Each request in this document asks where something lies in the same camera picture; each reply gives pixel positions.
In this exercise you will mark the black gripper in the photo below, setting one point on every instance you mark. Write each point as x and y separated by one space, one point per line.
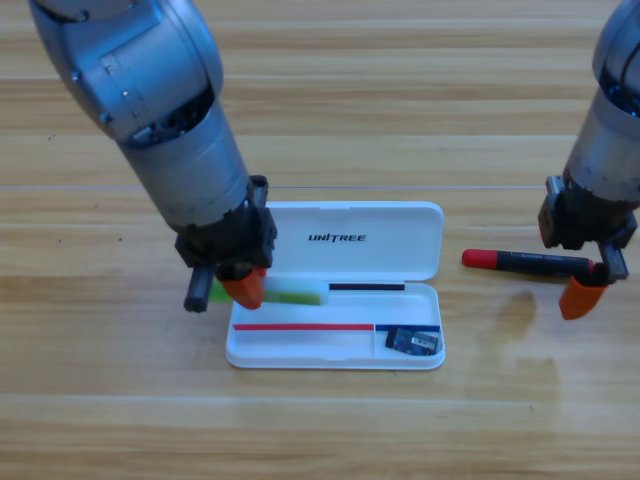
230 240
580 220

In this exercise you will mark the green and white eraser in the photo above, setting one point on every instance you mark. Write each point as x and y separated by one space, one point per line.
295 296

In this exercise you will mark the white Unitree pencil case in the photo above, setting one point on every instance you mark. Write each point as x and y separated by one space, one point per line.
350 260

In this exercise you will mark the black marker with red cap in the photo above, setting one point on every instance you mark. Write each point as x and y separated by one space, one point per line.
500 259

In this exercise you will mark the small black sharpener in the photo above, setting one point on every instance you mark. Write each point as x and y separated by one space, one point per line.
412 342

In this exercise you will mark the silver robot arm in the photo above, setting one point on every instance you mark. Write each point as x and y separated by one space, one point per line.
610 125
160 125

